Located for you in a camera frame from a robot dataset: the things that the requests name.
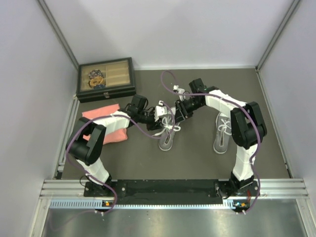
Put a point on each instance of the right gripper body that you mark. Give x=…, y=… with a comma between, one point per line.
x=187, y=107

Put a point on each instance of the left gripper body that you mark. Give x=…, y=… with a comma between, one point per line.
x=151, y=124

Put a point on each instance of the grey sneaker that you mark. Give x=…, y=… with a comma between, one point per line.
x=221, y=142
x=165, y=144

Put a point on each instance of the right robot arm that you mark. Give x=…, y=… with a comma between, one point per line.
x=247, y=129

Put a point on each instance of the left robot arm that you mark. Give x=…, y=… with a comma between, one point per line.
x=86, y=141

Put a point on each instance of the pink folded cloth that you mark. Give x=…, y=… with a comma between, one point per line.
x=111, y=136

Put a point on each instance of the dark jewelry box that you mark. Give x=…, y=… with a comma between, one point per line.
x=106, y=80

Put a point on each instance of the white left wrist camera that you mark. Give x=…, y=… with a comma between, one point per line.
x=160, y=110

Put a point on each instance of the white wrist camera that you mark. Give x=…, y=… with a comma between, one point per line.
x=178, y=90
x=160, y=110

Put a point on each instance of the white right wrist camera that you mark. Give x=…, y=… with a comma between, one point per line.
x=178, y=90

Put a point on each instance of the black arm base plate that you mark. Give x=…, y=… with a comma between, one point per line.
x=190, y=191

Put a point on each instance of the grey slotted cable duct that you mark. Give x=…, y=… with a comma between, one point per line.
x=100, y=204

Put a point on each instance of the aluminium frame rail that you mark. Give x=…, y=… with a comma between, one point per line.
x=266, y=188

